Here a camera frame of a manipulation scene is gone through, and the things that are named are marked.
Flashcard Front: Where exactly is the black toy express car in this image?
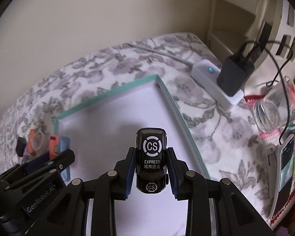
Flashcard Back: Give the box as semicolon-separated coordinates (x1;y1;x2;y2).
136;127;169;194

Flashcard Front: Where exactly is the black wall charger adapter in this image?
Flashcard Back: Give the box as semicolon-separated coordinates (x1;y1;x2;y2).
16;136;27;157

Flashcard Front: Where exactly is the teal rimmed white box lid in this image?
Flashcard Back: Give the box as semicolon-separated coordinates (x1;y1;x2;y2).
54;76;209;235

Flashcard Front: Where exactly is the floral grey white blanket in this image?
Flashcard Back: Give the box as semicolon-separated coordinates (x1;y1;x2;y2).
0;32;272;219

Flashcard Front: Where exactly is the white framed tablet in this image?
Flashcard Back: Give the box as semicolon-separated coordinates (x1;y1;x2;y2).
267;134;295;219

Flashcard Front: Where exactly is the clear glass jar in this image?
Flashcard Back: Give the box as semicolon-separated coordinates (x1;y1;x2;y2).
253;76;295;134

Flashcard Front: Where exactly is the white power strip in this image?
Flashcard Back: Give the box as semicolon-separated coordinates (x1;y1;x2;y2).
191;59;244;111

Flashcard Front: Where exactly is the black plugged charger block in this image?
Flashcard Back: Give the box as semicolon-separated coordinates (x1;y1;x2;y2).
217;54;255;96

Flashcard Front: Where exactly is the white shelf unit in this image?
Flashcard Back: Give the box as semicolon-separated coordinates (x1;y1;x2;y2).
207;0;295;64

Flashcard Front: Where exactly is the black charger cable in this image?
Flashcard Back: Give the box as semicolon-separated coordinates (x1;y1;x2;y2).
240;40;294;146

